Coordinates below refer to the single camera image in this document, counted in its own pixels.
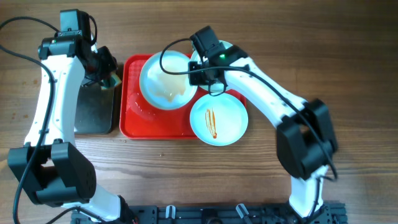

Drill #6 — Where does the green yellow sponge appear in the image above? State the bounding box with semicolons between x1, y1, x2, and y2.
101;72;122;90

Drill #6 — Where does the white plate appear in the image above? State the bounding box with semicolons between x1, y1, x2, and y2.
190;93;248;146
190;40;233;93
139;50;198;110

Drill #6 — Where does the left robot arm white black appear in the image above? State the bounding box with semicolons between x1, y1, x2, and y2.
7;29;136;223

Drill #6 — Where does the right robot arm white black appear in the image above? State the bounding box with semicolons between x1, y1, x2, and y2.
189;42;338;221

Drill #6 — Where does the black water tray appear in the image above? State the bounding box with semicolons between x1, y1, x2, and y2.
74;83;122;134

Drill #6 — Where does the red plastic tray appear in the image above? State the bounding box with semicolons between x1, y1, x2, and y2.
119;54;248;140

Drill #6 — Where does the white plate top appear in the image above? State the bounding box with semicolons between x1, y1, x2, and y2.
190;40;233;93

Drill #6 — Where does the black mounting rail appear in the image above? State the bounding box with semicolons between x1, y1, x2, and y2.
70;202;348;224

